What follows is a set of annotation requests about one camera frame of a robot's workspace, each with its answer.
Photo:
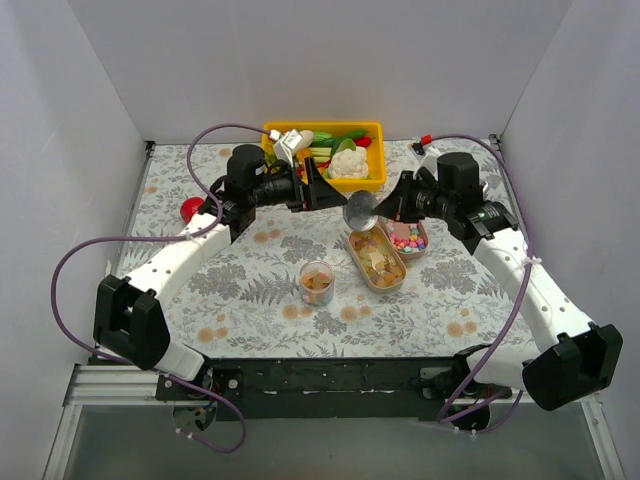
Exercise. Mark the green cucumber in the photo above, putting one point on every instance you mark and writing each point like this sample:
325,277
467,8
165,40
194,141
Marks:
354,135

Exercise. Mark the white radish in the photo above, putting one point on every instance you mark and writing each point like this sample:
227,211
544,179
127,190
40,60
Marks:
306,139

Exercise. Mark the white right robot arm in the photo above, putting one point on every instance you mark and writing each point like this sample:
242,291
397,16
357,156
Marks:
577,357

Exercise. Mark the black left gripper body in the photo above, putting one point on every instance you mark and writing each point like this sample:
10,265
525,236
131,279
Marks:
306,185

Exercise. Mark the beige tray of orange candies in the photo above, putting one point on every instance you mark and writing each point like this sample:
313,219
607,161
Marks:
377,261

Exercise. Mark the clear glass jar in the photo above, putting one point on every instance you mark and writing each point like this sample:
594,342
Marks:
316,283

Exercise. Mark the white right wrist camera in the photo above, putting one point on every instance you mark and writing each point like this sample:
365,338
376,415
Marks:
426,157

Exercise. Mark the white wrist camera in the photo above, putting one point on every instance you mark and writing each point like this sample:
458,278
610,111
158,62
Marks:
426,157
284,144

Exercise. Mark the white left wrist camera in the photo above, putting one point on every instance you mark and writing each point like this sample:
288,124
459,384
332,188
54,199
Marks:
284,144

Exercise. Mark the silver metal jar lid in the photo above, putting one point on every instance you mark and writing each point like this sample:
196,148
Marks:
358,212

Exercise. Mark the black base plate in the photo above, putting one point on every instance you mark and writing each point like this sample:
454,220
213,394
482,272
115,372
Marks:
364,387

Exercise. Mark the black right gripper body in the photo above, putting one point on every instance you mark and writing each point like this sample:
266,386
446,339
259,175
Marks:
404,197

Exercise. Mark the white cauliflower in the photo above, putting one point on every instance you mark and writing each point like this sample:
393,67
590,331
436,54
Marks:
349,164

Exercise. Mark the yellow plastic bin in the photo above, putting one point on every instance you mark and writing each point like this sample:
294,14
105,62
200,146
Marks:
375,151

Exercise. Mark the pink tray of colourful candies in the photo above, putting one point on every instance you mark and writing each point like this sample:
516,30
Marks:
409,240

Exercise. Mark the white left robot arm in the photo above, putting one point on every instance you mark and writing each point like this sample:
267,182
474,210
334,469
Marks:
129,319

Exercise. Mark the red apple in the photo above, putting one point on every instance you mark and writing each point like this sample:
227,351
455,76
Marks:
190,207

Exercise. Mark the aluminium frame rail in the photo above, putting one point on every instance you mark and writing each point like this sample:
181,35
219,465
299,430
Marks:
118,384

